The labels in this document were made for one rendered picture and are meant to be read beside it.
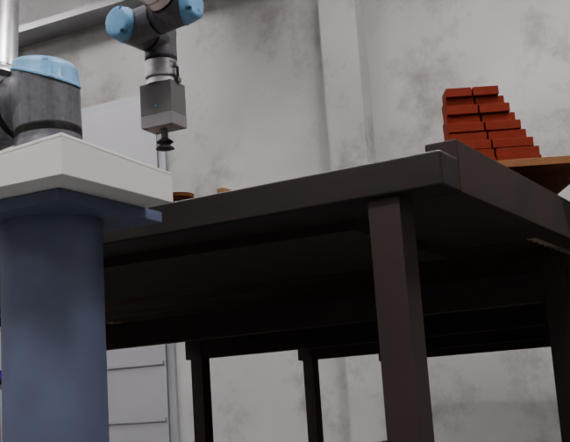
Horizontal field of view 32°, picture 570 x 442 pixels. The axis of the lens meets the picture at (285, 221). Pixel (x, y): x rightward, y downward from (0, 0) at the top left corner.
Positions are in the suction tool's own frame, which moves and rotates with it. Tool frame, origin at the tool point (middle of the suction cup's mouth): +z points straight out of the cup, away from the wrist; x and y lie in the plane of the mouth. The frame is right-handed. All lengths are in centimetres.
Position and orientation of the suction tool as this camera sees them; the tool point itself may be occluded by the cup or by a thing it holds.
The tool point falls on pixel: (165, 148)
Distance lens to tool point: 226.2
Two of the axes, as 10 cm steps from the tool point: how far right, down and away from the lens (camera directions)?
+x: -4.4, -1.3, -8.9
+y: -9.0, 1.4, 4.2
